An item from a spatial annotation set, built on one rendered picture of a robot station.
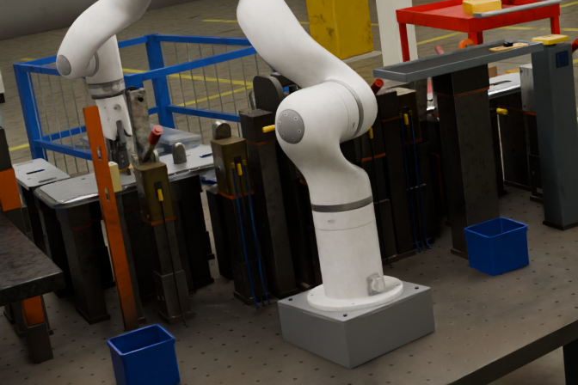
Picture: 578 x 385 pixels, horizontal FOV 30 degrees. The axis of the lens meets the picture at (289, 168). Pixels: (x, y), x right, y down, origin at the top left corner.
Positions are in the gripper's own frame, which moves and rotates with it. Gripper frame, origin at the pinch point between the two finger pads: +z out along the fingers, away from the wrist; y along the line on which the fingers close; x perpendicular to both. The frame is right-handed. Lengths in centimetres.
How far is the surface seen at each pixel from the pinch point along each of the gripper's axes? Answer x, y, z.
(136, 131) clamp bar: 1.4, -21.1, -9.6
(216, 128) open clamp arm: -16.1, -22.5, -6.5
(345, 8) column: -407, 621, 55
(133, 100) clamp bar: 1.0, -22.2, -16.3
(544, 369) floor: -128, 17, 104
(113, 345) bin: 21, -45, 26
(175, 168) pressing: -9.6, -10.1, 3.2
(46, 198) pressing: 19.6, -6.0, 3.4
